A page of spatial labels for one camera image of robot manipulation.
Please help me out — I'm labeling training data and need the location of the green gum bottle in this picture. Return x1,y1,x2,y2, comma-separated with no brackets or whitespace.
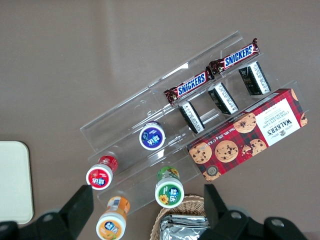
154,166,186,209

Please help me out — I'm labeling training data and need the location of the brown Snickers bar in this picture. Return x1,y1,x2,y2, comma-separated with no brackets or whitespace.
163,70,216,105
208,37,261,76

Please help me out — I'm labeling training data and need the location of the light oval wicker basket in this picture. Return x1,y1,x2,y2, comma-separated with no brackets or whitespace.
149,194,209,240

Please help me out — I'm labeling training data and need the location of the blue gum bottle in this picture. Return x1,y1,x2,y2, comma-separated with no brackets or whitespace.
138,120,166,151

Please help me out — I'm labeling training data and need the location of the beige plastic tray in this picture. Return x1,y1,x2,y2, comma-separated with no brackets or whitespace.
0,140,35,225

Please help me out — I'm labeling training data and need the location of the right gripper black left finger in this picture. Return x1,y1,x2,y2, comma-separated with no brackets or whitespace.
14,184,95,240

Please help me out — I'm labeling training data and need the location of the red gum bottle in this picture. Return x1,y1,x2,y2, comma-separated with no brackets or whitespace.
85,154,119,191

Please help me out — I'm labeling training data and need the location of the red tartan cookie box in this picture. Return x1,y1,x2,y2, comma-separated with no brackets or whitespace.
186,87,309,183

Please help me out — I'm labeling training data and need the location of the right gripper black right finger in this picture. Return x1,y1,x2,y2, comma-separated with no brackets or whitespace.
199,183,264,240

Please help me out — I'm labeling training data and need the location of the small black white box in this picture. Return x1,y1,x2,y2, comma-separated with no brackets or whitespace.
237,60,272,97
207,82,239,116
177,100,206,135

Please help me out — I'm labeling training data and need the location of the orange gum bottle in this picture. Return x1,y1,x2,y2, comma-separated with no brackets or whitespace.
95,195,131,240

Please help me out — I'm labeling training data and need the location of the clear acrylic stepped display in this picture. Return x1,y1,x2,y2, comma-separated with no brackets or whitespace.
79,30,310,215

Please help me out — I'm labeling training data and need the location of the stack of foil containers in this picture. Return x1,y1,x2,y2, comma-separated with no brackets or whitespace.
158,213,212,240

